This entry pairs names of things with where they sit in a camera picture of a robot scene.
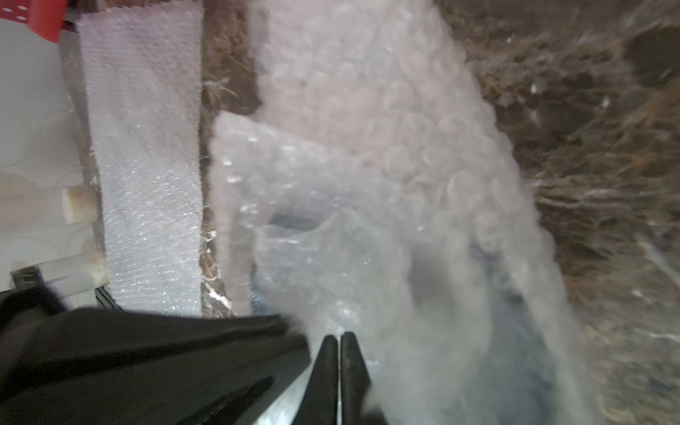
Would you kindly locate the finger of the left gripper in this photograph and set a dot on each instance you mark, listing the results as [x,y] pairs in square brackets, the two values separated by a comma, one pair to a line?
[96,366]

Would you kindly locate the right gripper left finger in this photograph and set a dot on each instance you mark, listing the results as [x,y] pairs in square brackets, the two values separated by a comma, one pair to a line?
[319,405]

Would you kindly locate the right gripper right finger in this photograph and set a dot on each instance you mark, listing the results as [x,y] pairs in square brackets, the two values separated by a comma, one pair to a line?
[354,385]

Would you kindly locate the bubble wrap sheet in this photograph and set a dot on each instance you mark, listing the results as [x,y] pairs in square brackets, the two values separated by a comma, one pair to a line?
[372,192]
[142,69]

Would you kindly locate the black lid glass jar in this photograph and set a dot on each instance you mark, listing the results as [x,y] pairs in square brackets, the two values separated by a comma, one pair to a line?
[67,276]

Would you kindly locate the red silver toaster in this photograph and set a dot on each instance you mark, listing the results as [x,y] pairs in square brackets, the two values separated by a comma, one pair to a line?
[45,18]

